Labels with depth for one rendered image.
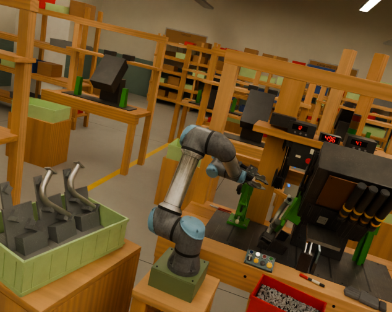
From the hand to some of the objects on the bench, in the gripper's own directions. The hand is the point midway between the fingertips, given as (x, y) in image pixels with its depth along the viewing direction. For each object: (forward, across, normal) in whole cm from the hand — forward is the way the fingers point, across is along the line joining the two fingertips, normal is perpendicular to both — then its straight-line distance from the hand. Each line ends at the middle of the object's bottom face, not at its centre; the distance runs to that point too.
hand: (264, 186), depth 207 cm
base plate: (+37, -18, +19) cm, 45 cm away
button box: (+19, -43, +3) cm, 47 cm away
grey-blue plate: (+45, -26, +4) cm, 52 cm away
